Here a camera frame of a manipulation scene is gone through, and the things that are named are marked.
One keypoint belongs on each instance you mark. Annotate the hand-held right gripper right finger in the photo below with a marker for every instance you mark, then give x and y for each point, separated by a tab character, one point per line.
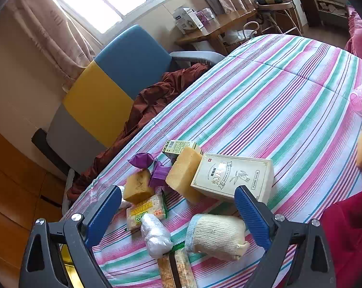
252	216

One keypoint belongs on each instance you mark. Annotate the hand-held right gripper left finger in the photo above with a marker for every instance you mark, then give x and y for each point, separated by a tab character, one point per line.
104	216

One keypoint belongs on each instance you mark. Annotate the white plastic item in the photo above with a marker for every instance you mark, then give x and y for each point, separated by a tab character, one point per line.
124	204

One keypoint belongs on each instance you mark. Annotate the green label cracker packet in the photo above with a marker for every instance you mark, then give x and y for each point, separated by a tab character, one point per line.
145	211

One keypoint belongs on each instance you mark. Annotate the white knit glove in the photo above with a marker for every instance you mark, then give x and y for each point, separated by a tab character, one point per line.
217	235

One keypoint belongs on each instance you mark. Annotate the small stained yellow sponge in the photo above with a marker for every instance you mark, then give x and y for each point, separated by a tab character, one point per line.
137	187

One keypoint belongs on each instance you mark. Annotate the cream printed box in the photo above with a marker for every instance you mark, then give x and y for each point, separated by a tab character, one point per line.
229	175

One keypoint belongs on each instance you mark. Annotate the clear plastic bag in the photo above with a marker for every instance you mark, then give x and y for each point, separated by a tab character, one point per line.
155	235

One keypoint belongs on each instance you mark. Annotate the purple snack packet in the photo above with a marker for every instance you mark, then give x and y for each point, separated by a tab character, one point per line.
142	159
158	174

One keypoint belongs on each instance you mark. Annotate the large yellow sponge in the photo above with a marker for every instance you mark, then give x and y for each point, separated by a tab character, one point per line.
184	168

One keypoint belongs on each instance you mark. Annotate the clear brown cracker packet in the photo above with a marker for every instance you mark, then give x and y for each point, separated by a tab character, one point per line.
178	270

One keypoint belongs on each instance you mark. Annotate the small green box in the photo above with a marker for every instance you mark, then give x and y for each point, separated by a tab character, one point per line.
179	147

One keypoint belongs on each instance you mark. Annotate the red garment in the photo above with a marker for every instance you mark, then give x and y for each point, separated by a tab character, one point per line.
351	231

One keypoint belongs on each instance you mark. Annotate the striped pink green bedsheet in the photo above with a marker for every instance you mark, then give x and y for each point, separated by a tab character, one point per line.
273	96

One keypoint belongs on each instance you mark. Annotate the maroon cloth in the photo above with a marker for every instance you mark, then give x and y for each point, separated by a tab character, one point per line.
157	99

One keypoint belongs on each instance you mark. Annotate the blue yellow grey chair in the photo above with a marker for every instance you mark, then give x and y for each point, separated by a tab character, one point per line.
109	75

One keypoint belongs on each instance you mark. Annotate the white plastic bag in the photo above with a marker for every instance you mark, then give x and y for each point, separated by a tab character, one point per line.
235	37

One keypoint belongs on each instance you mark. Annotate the wooden desk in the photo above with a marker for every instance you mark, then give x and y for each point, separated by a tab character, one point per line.
217	28

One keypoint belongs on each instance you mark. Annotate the purple carton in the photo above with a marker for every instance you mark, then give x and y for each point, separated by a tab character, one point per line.
203	16

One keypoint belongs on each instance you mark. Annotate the white carton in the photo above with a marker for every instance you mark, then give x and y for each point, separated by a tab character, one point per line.
188	18

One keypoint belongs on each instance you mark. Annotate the pink blanket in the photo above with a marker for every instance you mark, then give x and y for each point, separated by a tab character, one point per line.
359	36

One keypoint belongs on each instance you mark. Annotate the round side table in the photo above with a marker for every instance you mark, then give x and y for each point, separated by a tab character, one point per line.
273	6

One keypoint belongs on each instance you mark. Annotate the window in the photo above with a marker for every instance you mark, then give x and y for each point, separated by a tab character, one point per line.
109	0

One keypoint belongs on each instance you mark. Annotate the white wooden cabinet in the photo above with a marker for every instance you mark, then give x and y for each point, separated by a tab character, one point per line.
297	3

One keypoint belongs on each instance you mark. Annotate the wooden shelf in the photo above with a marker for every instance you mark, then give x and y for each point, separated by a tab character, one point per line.
327	6

